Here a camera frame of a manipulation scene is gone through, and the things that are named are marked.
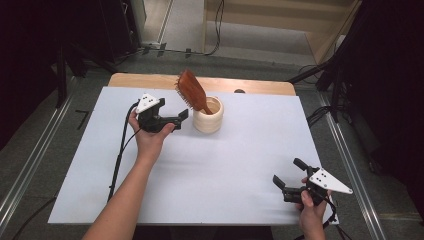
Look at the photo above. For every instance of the black metal stand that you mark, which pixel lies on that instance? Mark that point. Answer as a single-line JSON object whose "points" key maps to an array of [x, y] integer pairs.
{"points": [[335, 86], [61, 76]]}

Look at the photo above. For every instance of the dark curtain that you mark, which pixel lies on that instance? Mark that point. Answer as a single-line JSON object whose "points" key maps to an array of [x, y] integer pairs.
{"points": [[26, 60], [390, 83]]}

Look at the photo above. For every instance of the person's left hand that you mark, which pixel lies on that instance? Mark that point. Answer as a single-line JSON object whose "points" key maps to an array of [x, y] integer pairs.
{"points": [[150, 140]]}

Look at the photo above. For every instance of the metal floor rail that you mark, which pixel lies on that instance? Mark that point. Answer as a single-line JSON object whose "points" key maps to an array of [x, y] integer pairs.
{"points": [[36, 156], [353, 166]]}

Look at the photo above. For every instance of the person's right hand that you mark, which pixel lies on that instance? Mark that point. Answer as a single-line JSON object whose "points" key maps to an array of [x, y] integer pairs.
{"points": [[311, 213]]}

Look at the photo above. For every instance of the black cabinet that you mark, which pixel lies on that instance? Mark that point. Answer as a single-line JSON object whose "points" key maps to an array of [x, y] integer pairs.
{"points": [[116, 30]]}

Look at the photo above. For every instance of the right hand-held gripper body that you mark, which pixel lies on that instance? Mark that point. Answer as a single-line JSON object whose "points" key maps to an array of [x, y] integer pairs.
{"points": [[328, 181]]}

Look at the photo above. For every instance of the light wooden shelf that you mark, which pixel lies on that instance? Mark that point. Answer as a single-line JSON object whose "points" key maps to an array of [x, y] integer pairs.
{"points": [[263, 20]]}

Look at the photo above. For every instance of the cream wooden cup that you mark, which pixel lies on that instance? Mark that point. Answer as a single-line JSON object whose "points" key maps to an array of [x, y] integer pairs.
{"points": [[208, 121]]}

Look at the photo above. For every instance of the wooden table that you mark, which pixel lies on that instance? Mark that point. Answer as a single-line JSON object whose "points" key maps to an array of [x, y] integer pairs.
{"points": [[146, 81]]}

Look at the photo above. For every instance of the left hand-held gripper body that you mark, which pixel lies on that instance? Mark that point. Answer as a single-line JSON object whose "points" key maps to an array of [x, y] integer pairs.
{"points": [[151, 120]]}

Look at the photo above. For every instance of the brown wooden hairbrush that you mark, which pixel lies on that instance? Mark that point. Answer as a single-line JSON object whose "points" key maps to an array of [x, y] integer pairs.
{"points": [[193, 91]]}

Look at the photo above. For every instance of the white board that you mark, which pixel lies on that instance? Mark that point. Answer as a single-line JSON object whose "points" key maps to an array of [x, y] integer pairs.
{"points": [[216, 173]]}

